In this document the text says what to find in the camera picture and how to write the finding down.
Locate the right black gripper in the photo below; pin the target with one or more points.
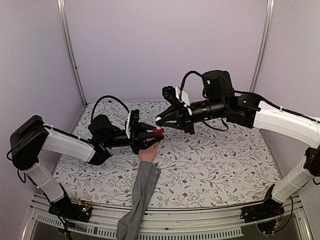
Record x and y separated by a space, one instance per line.
178 108

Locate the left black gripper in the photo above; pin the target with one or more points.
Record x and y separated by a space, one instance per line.
137 139

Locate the red nail polish bottle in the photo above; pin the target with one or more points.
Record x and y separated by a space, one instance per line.
158 131

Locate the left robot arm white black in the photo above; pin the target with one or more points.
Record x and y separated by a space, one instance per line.
35 136

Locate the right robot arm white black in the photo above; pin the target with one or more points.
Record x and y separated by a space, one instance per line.
249 110

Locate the person's hand on table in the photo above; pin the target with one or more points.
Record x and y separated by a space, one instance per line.
149 154

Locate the floral patterned table cloth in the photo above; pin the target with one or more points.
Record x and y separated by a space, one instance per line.
210 168

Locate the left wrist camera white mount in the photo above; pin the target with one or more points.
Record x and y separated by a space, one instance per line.
131 122

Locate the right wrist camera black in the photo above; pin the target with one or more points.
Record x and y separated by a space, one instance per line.
172 95

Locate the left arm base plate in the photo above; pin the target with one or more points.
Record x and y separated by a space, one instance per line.
64 208

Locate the front aluminium rail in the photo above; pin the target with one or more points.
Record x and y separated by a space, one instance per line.
209 223

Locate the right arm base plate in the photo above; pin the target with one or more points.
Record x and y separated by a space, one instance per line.
269 211

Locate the right aluminium frame post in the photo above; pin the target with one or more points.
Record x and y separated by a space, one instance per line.
270 5

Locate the aluminium frame post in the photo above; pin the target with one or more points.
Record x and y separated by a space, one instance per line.
61 7
270 5

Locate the left aluminium frame post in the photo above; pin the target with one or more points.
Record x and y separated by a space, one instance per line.
61 7

